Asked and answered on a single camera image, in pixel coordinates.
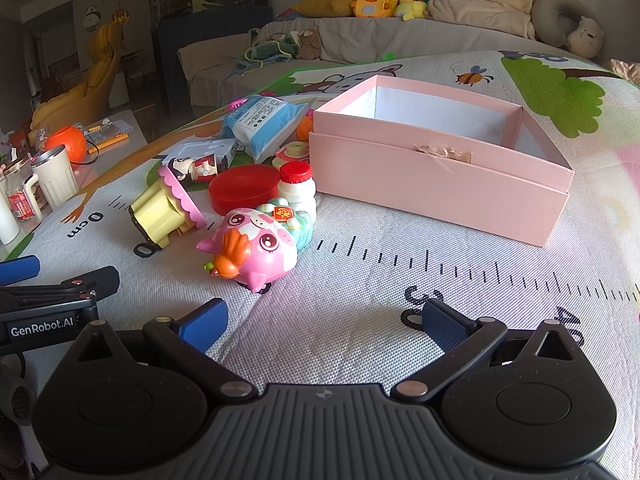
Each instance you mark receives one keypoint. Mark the cartoon play mat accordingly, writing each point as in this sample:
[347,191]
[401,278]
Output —
[336,316]

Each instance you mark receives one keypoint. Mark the red cap white bottle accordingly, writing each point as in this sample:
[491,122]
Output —
[297,186]

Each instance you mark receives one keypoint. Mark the white coffee table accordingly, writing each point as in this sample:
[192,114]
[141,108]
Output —
[125,128]

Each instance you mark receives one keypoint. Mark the orange pumpkin bucket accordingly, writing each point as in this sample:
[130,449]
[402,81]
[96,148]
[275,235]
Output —
[72,139]

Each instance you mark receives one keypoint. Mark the white ribbed tumbler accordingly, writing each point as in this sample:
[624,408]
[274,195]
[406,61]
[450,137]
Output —
[51,170]

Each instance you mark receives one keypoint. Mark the black hair doll keychain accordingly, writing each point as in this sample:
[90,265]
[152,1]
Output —
[187,169]

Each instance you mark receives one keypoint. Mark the yellow duck plush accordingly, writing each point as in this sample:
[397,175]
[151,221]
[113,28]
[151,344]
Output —
[374,8]

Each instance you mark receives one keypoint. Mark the red round lid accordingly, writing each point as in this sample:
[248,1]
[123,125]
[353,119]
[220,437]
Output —
[246,186]

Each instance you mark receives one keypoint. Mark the grey neck pillow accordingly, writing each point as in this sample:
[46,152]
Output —
[568,24]

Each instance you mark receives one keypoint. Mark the pink pig toy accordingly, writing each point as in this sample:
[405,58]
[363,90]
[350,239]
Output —
[251,248]

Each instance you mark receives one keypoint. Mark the green knitted cloth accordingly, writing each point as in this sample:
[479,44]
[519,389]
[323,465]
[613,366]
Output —
[275,49]

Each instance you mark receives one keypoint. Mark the orange pencil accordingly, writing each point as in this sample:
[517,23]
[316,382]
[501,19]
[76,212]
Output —
[102,143]

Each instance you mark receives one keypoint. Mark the yellow pudding cup toy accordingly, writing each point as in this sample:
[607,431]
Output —
[165,207]

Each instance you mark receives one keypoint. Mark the white rectangular box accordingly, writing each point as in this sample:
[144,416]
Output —
[195,149]

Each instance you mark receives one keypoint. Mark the grey sofa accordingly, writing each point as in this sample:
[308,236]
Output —
[209,66]

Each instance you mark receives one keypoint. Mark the yellow bean bag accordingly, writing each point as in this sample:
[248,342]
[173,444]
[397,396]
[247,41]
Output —
[88,101]

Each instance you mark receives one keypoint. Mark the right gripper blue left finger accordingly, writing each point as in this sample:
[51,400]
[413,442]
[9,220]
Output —
[181,346]

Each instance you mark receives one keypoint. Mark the pink cardboard box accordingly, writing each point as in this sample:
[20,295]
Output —
[444,153]

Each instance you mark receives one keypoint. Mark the red soda can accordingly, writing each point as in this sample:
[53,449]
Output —
[20,206]

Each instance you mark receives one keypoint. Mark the hello kitty camera toy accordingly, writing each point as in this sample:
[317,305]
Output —
[297,151]

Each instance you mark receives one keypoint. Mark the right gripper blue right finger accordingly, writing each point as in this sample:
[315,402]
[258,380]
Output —
[465,343]

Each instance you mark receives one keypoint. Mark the orange plastic toy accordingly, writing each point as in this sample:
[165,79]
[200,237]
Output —
[304,129]

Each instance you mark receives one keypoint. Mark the beige blanket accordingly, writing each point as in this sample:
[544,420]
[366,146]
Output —
[511,16]

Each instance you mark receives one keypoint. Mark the blue wet wipes pack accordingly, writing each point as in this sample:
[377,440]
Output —
[262,124]

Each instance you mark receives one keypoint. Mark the yellow green plush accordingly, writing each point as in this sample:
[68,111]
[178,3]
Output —
[410,9]

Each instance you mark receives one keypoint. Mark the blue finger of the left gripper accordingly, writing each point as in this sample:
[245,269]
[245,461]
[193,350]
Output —
[18,270]

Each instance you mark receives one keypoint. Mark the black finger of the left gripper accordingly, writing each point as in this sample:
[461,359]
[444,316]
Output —
[101,283]

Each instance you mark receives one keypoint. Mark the yellow pillow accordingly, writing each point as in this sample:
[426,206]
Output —
[324,8]

